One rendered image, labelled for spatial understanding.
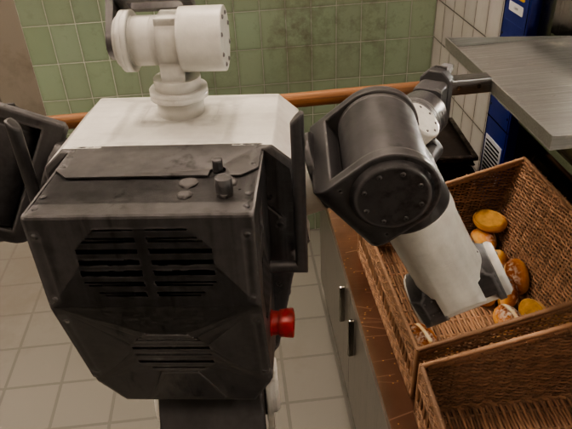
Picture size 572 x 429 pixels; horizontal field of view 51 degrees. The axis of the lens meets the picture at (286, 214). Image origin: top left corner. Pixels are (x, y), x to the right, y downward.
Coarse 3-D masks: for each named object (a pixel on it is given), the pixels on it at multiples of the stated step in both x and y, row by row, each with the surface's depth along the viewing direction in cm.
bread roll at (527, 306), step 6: (522, 300) 149; (528, 300) 148; (534, 300) 147; (522, 306) 148; (528, 306) 147; (534, 306) 146; (540, 306) 145; (522, 312) 147; (528, 312) 146; (534, 324) 143; (540, 324) 143; (546, 324) 143
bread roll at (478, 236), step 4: (472, 232) 174; (476, 232) 173; (480, 232) 172; (484, 232) 171; (488, 232) 171; (472, 236) 173; (476, 236) 172; (480, 236) 171; (484, 236) 170; (488, 236) 170; (492, 236) 170; (476, 240) 171; (480, 240) 170; (484, 240) 170; (488, 240) 170; (492, 240) 170; (496, 240) 171; (492, 244) 169; (496, 244) 170
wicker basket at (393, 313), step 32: (512, 160) 167; (480, 192) 171; (512, 192) 169; (512, 224) 168; (544, 224) 154; (384, 256) 174; (512, 256) 166; (544, 256) 153; (384, 288) 148; (544, 288) 151; (384, 320) 152; (416, 320) 152; (480, 320) 151; (512, 320) 123; (544, 320) 124; (416, 352) 125; (448, 352) 126
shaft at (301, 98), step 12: (384, 84) 122; (396, 84) 121; (408, 84) 121; (288, 96) 120; (300, 96) 120; (312, 96) 120; (324, 96) 120; (336, 96) 120; (348, 96) 121; (60, 120) 117; (72, 120) 117
